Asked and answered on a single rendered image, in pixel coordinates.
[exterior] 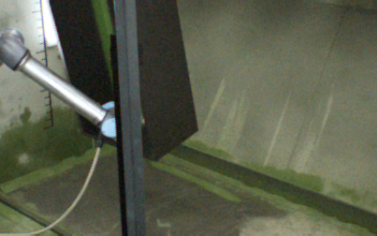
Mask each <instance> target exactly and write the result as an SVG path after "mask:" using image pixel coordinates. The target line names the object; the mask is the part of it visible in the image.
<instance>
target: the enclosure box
mask: <svg viewBox="0 0 377 236"><path fill-rule="evenodd" d="M46 4H47V7H48V12H49V13H50V19H51V23H52V28H53V30H54V35H55V37H56V40H57V45H58V47H59V53H60V55H61V60H62V62H63V64H64V70H65V76H66V78H67V82H69V83H70V84H72V85H74V87H76V88H77V89H79V90H80V91H82V92H83V93H84V94H85V95H87V96H88V97H90V98H91V99H92V100H93V101H95V102H96V103H99V105H100V106H104V105H105V104H108V103H109V102H114V94H113V82H112V72H111V66H110V60H109V47H110V40H109V35H110V34H113V33H116V19H115V7H114V0H46ZM136 13H137V42H138V44H140V45H142V46H143V58H144V60H143V65H142V66H139V67H138V82H139V95H140V109H141V116H143V119H144V122H145V123H141V137H142V152H143V157H145V158H147V159H150V160H151V161H153V162H157V160H159V159H160V158H162V157H164V155H166V154H168V153H169V152H171V151H172V149H174V148H176V147H177V146H179V145H180V144H181V143H183V142H184V141H185V140H186V139H189V137H191V136H192V135H194V134H195V133H196V132H197V131H199V130H198V126H197V122H196V112H195V104H194V100H193V93H192V89H191V82H190V77H189V70H188V66H187V63H186V54H185V51H184V44H183V39H182V31H181V21H180V17H179V13H178V6H177V2H176V0H136ZM76 115H77V118H78V120H79V125H80V132H81V135H84V136H86V137H89V138H91V139H95V140H98V136H99V131H100V128H99V127H97V126H96V125H94V124H93V123H92V122H91V121H89V120H88V119H87V118H85V117H84V116H82V115H81V114H79V113H78V112H76Z"/></svg>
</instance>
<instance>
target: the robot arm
mask: <svg viewBox="0 0 377 236"><path fill-rule="evenodd" d="M3 64H6V66H7V67H9V68H10V69H11V70H13V71H14V72H16V71H20V72H22V74H25V76H27V77H29V79H31V80H32V81H34V82H36V83H37V84H38V85H40V86H41V87H43V88H44V89H46V90H47V91H49V92H50V93H51V94H53V95H54V96H56V97H58V98H59V99H61V101H64V103H66V104H67V106H70V108H72V109H73V110H75V111H76V112H78V113H79V114H81V115H82V116H84V117H85V118H87V119H88V120H89V121H91V122H92V123H93V124H94V125H96V126H97V127H99V128H101V133H102V134H103V135H105V136H107V137H109V138H110V139H114V140H115V141H116V125H115V114H114V102H109V103H108V104H105V105H104V106H100V105H99V104H97V103H96V102H95V101H93V100H92V99H91V98H90V97H88V96H87V95H85V94H84V93H83V92H82V91H80V90H79V89H77V88H76V87H74V85H72V84H70V83H69V82H67V81H66V80H65V79H63V78H62V77H60V76H59V75H57V74H56V73H55V72H53V71H52V70H51V69H50V68H48V67H46V66H44V64H42V63H41V62H39V61H38V60H37V59H36V58H35V57H33V56H32V55H31V51H30V50H29V49H27V47H24V36H23V34H22V32H21V31H20V30H18V29H16V28H5V29H4V30H2V31H1V32H0V66H2V65H3Z"/></svg>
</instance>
